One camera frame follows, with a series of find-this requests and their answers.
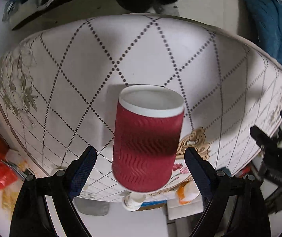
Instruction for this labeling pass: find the red ribbed paper cup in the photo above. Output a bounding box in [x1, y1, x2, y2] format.
[112, 85, 184, 193]

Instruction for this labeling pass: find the orange and white paper cup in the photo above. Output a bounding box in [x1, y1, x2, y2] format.
[176, 181, 200, 205]

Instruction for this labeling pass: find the white paper cup green print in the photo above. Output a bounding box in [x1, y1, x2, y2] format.
[122, 193, 146, 212]

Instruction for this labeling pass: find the grey office chair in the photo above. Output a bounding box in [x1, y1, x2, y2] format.
[73, 197, 110, 217]

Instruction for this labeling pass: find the white folded cloth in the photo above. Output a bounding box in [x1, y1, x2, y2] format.
[167, 195, 204, 220]

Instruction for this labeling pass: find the cardboard box with blue print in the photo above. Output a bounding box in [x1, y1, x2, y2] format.
[138, 200, 167, 211]

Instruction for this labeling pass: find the yellow snack bag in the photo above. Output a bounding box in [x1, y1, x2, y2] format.
[1, 181, 21, 220]

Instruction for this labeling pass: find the white diamond pattern tablecloth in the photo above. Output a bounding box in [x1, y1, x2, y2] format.
[0, 14, 282, 202]

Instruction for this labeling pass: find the blue blanket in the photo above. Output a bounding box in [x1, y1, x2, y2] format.
[237, 0, 282, 76]

